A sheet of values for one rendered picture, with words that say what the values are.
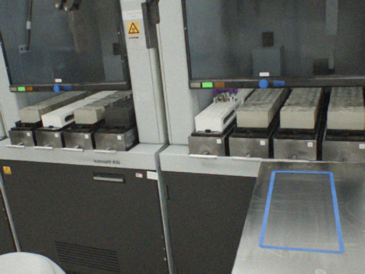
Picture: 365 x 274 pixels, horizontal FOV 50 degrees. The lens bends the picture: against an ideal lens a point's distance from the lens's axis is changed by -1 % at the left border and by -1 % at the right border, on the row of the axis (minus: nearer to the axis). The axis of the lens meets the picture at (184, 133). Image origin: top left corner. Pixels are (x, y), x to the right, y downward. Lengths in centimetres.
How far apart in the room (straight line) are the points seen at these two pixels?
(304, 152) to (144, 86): 64
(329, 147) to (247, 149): 26
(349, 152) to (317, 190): 39
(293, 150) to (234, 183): 25
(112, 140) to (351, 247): 105
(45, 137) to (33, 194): 32
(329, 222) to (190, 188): 76
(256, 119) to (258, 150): 12
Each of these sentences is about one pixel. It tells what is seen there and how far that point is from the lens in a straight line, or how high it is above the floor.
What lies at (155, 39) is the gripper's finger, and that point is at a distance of 65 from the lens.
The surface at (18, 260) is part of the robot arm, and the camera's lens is 54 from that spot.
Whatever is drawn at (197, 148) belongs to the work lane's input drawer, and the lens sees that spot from 142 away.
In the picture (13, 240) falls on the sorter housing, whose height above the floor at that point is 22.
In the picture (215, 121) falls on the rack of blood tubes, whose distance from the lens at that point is 140.
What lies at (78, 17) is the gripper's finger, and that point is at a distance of 72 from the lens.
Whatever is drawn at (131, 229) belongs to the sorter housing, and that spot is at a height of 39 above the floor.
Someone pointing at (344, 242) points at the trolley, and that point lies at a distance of 78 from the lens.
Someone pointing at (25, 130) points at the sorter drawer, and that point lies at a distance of 184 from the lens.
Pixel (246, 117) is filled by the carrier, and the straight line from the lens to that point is 141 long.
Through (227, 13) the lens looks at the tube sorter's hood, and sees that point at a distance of 137.
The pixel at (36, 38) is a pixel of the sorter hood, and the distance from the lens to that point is 178.
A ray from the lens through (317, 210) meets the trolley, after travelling 88.
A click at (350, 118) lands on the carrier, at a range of 137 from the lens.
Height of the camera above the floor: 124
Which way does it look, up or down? 17 degrees down
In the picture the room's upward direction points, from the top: 6 degrees counter-clockwise
